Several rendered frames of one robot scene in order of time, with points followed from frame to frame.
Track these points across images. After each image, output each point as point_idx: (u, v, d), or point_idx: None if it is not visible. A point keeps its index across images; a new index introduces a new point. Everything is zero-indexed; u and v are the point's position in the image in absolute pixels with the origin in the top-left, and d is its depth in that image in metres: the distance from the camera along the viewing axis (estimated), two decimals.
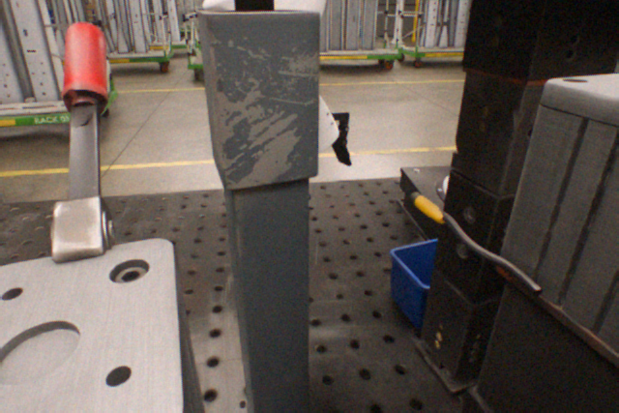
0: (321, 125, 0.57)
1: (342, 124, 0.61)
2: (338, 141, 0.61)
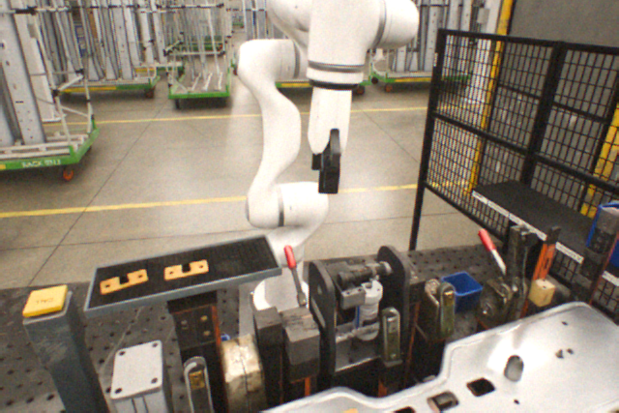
0: None
1: None
2: None
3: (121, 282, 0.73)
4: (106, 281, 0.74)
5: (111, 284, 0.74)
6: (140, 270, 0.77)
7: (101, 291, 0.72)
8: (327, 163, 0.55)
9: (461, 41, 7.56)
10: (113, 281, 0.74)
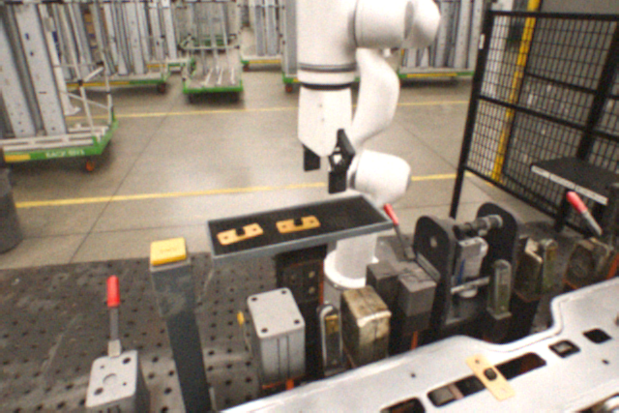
0: None
1: None
2: None
3: (239, 234, 0.74)
4: (222, 234, 0.75)
5: (228, 236, 0.74)
6: (251, 224, 0.78)
7: (221, 243, 0.73)
8: (340, 164, 0.55)
9: (473, 37, 7.57)
10: (230, 234, 0.75)
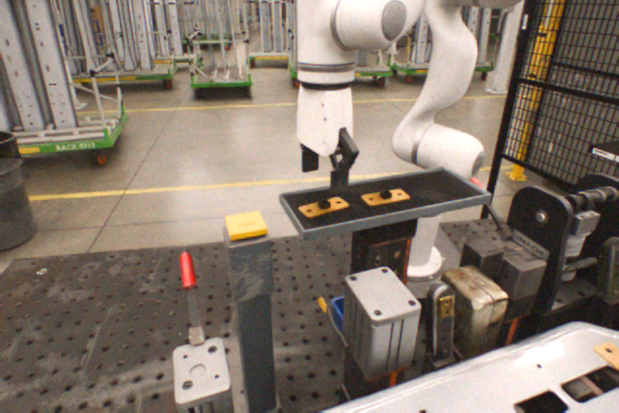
0: None
1: None
2: None
3: (324, 207, 0.65)
4: (305, 207, 0.66)
5: (311, 209, 0.65)
6: (334, 197, 0.69)
7: (305, 216, 0.64)
8: (343, 163, 0.55)
9: (483, 32, 7.48)
10: (312, 207, 0.66)
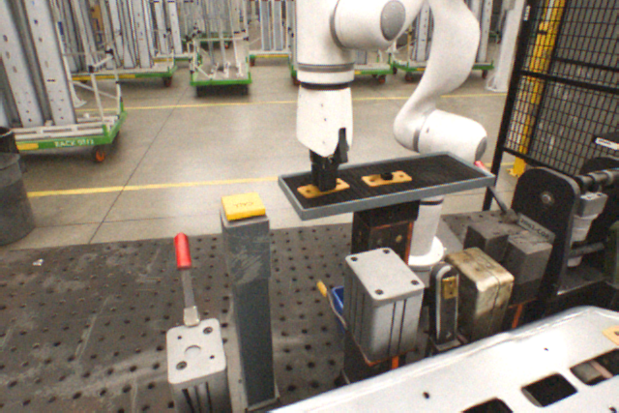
0: None
1: None
2: None
3: None
4: (304, 188, 0.64)
5: (310, 190, 0.64)
6: None
7: (304, 196, 0.62)
8: (331, 162, 0.59)
9: (483, 30, 7.46)
10: (311, 188, 0.64)
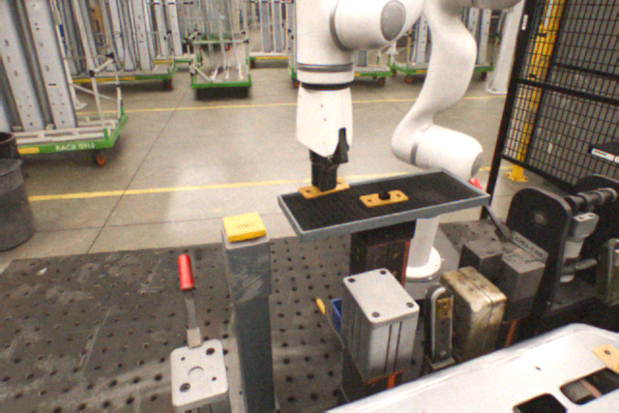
0: None
1: None
2: None
3: None
4: (304, 188, 0.64)
5: (310, 190, 0.64)
6: None
7: (304, 196, 0.62)
8: (331, 162, 0.59)
9: (483, 32, 7.48)
10: (311, 188, 0.64)
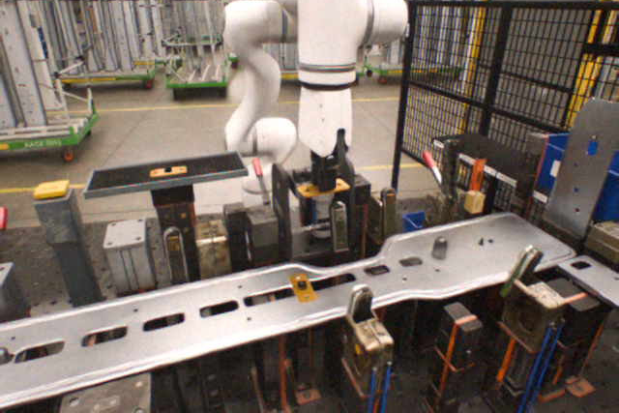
0: None
1: None
2: None
3: None
4: (303, 187, 0.64)
5: (309, 189, 0.64)
6: None
7: (302, 195, 0.62)
8: (329, 162, 0.59)
9: (454, 34, 7.72)
10: (311, 187, 0.64)
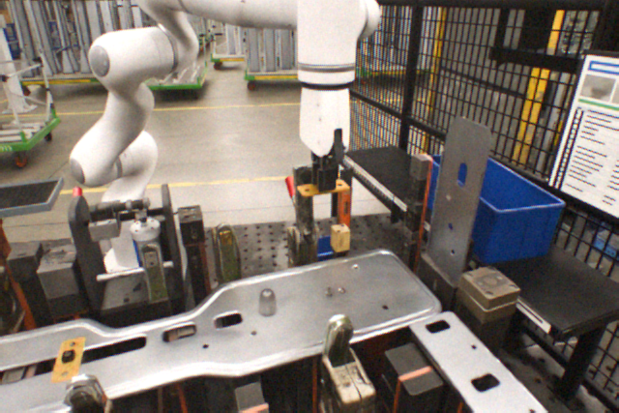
0: None
1: None
2: None
3: None
4: (303, 186, 0.65)
5: (309, 189, 0.64)
6: (337, 180, 0.67)
7: (301, 194, 0.62)
8: (327, 162, 0.59)
9: None
10: (311, 187, 0.64)
